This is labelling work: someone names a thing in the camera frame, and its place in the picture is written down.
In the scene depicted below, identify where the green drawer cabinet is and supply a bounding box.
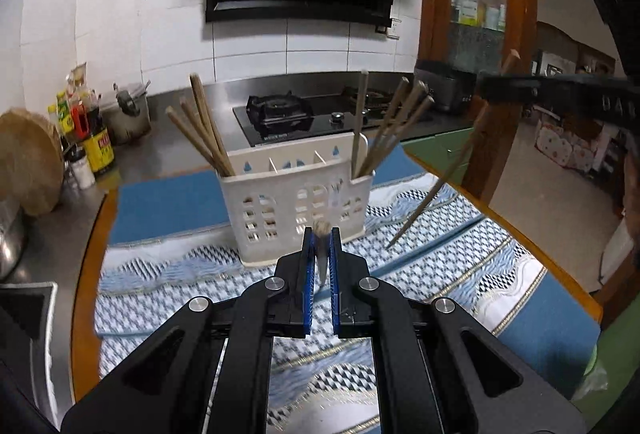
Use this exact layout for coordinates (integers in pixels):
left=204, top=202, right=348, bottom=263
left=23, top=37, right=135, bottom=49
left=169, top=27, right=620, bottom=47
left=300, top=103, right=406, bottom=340
left=402, top=128, right=472, bottom=174

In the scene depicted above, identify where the wooden glass door cabinet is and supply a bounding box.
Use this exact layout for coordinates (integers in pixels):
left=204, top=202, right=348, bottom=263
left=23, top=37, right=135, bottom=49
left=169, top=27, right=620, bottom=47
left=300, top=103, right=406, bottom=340
left=418, top=0, right=539, bottom=205

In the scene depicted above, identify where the blue patterned table cloth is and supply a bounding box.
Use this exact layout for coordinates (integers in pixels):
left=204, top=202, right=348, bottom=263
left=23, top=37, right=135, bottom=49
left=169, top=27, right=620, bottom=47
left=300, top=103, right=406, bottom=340
left=94, top=151, right=600, bottom=433

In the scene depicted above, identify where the chopstick in holder right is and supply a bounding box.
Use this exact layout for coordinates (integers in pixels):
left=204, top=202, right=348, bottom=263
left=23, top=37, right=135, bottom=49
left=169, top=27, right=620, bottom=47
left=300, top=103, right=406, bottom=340
left=352, top=70, right=369, bottom=179

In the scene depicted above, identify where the chopstick in holder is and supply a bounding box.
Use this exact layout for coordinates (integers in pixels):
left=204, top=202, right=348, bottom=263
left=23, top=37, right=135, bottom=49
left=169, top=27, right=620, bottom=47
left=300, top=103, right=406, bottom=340
left=165, top=106, right=224, bottom=176
left=352, top=70, right=369, bottom=179

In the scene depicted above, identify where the white plastic utensil holder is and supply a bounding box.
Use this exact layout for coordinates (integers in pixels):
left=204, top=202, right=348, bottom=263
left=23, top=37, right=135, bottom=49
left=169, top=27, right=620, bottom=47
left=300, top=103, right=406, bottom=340
left=220, top=133, right=373, bottom=267

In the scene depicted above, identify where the black gas stove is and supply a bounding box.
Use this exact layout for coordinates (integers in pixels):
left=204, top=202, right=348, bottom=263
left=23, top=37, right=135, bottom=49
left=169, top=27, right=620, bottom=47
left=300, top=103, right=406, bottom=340
left=231, top=84, right=435, bottom=148

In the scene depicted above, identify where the yellow label soy sauce bottle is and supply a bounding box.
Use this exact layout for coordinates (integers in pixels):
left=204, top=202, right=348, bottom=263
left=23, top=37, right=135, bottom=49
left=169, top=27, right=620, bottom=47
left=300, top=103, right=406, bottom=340
left=70, top=89, right=115, bottom=176

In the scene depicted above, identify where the steel bowl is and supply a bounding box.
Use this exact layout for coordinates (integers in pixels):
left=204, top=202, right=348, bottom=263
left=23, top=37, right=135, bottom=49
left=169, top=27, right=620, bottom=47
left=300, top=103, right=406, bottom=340
left=0, top=198, right=25, bottom=280

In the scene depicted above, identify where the chopstick in holder left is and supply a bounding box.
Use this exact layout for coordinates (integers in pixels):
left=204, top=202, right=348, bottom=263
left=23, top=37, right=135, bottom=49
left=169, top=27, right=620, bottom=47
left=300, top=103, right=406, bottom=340
left=165, top=106, right=224, bottom=176

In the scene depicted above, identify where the steel pressure cooker pot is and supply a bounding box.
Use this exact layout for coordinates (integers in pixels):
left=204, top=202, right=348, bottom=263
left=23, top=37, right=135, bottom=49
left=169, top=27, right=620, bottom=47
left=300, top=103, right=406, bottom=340
left=99, top=82, right=151, bottom=146

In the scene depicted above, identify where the round wooden chopping block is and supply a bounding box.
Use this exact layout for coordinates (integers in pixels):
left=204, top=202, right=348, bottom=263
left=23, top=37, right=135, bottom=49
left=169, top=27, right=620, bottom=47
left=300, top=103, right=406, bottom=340
left=0, top=108, right=65, bottom=217

